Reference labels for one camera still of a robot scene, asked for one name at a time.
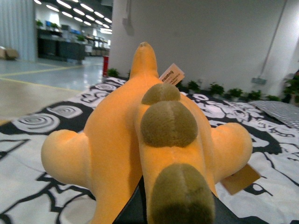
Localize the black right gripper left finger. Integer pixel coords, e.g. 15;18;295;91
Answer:
113;176;148;224

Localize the orange plush dinosaur toy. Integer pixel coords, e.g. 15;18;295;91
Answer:
41;42;253;224

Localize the black and white patterned duvet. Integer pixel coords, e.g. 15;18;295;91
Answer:
0;77;299;224

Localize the checkered bed sheet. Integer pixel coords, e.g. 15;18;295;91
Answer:
249;100;299;131

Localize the green potted plant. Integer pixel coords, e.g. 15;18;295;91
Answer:
282;71;299;103

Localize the grey curtain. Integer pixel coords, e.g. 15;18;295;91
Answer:
0;0;37;62

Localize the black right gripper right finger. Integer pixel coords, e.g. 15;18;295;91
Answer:
214;188;269;224

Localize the dark office counter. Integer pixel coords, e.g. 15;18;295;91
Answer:
37;29;85;64

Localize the red bin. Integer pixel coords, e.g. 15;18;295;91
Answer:
103;56;109;77

